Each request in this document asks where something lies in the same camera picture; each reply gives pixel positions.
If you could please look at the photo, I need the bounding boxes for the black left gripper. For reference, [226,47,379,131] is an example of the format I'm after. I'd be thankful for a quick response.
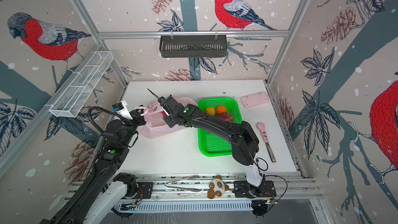
[121,104,146,148]

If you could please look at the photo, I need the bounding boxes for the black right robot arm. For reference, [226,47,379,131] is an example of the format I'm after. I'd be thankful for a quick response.
[158,95,263,188]

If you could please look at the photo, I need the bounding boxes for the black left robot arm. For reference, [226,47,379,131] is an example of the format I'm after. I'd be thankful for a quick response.
[41,102,146,224]

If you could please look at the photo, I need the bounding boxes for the white wire mesh shelf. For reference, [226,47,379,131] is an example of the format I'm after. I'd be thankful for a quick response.
[49,51,114,118]

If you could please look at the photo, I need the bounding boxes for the black hanging wall basket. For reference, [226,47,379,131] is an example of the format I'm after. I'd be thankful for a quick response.
[159,35,228,58]

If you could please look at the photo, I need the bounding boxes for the green plastic basket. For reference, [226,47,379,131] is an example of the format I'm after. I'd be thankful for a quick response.
[198,97,242,157]

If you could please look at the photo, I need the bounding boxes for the orange fruit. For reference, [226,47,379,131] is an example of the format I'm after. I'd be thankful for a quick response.
[216,105,227,115]

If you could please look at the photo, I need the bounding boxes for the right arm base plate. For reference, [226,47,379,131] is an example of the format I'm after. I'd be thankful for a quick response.
[232,179,277,199]

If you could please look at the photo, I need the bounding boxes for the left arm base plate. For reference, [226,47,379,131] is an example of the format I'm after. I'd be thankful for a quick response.
[133,182,153,199]

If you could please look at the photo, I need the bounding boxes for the metal tongs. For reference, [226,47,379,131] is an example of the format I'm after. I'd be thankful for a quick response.
[164,175,201,193]

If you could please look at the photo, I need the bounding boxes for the brown white plush toy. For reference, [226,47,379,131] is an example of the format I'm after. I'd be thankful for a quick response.
[207,175,230,200]

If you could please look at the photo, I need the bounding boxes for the pink plastic bag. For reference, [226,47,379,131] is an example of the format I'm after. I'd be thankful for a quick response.
[135,101,185,139]

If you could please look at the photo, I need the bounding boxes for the yellow fruit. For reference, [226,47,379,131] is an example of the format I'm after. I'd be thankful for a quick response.
[205,107,216,116]

